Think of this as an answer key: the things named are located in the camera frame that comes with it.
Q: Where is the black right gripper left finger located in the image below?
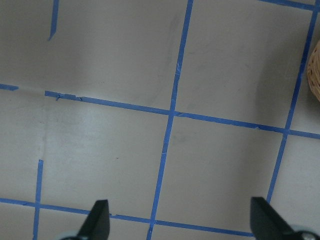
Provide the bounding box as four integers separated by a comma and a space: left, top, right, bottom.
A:
75, 199, 110, 240

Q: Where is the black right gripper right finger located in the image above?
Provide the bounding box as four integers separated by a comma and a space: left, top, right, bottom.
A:
250, 197, 300, 240

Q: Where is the woven wicker basket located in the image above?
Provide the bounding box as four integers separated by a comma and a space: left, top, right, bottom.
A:
306, 40, 320, 101

